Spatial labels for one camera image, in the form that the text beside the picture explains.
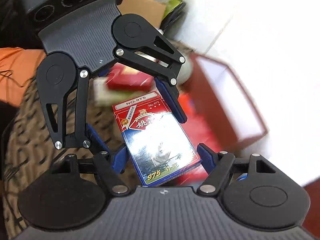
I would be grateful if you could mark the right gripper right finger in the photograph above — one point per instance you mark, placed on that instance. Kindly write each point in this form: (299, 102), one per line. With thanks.
(253, 191)

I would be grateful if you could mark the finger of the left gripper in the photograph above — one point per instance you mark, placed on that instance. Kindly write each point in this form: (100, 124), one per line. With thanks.
(144, 48)
(57, 77)

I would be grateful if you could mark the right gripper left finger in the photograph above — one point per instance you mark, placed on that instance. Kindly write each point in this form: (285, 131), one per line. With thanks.
(73, 192)

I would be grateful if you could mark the orange cloth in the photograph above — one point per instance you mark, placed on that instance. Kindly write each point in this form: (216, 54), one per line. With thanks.
(17, 68)

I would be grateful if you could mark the brown cardboard box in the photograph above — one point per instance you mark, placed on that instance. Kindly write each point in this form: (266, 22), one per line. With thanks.
(151, 10)

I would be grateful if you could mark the dark red cardboard box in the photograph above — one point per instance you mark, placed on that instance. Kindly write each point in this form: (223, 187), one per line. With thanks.
(222, 100)

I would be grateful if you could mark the red flat box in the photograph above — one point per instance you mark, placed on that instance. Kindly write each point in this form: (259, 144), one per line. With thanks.
(122, 77)

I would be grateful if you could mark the letter patterned brown cloth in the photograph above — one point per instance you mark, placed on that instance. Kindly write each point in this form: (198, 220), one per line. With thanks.
(145, 213)

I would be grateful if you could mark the playing card box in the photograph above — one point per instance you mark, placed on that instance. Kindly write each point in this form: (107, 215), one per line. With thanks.
(158, 146)

